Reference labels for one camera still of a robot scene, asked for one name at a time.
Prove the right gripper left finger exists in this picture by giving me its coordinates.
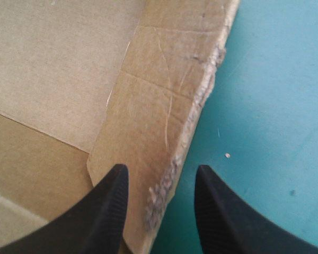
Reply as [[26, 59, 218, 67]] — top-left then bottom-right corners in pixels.
[[0, 164, 130, 254]]

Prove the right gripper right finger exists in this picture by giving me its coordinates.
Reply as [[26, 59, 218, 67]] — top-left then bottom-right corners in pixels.
[[195, 165, 318, 254]]

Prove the brown cardboard box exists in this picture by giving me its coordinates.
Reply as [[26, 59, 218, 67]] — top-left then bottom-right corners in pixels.
[[0, 0, 241, 254]]

